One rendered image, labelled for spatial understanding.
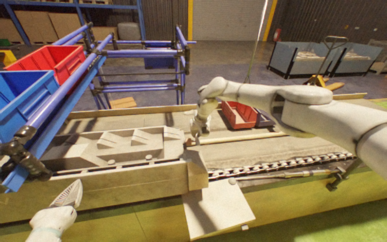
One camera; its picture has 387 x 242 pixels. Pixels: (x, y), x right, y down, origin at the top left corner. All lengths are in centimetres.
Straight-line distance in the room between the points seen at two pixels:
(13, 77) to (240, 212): 106
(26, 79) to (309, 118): 90
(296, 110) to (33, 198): 94
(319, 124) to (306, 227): 164
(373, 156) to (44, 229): 71
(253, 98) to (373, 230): 201
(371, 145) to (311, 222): 172
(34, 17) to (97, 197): 1028
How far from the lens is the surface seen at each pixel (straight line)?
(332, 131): 35
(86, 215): 96
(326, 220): 210
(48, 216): 66
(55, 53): 112
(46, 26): 1066
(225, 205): 83
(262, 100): 45
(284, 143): 134
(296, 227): 189
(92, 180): 77
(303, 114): 37
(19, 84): 88
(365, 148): 32
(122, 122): 142
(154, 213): 97
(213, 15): 1116
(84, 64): 95
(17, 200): 95
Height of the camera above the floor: 154
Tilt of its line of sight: 36 degrees down
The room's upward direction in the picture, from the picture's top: 2 degrees clockwise
